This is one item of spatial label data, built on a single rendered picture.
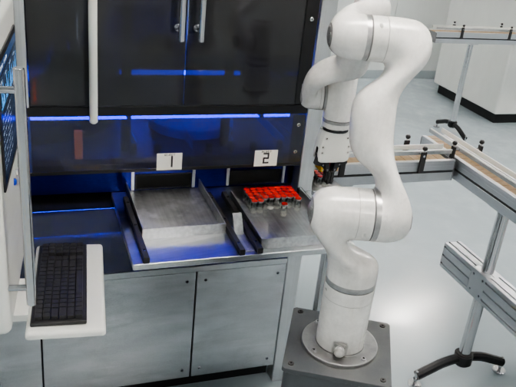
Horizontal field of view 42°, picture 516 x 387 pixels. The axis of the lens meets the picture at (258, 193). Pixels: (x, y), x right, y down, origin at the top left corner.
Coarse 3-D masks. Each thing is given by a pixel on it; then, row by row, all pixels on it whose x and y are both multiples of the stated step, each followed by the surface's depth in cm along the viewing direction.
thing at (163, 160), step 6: (162, 156) 218; (168, 156) 219; (174, 156) 220; (180, 156) 220; (162, 162) 219; (168, 162) 220; (174, 162) 221; (180, 162) 221; (162, 168) 220; (168, 168) 221; (174, 168) 221; (180, 168) 222
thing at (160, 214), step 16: (128, 192) 222; (144, 192) 229; (160, 192) 230; (176, 192) 231; (192, 192) 232; (144, 208) 218; (160, 208) 219; (176, 208) 220; (192, 208) 221; (208, 208) 222; (144, 224) 208; (160, 224) 209; (176, 224) 210; (192, 224) 211; (208, 224) 205; (224, 224) 207
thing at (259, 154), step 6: (258, 150) 229; (264, 150) 229; (270, 150) 230; (276, 150) 231; (258, 156) 230; (264, 156) 230; (270, 156) 231; (276, 156) 232; (258, 162) 231; (270, 162) 232
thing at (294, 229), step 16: (304, 192) 233; (240, 208) 219; (288, 208) 228; (304, 208) 229; (256, 224) 215; (272, 224) 216; (288, 224) 217; (304, 224) 218; (272, 240) 201; (288, 240) 203; (304, 240) 205
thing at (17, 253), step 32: (0, 0) 163; (0, 32) 151; (0, 64) 147; (0, 96) 146; (0, 128) 148; (0, 160) 148; (0, 192) 150; (0, 224) 153; (0, 256) 156; (0, 288) 159; (0, 320) 163
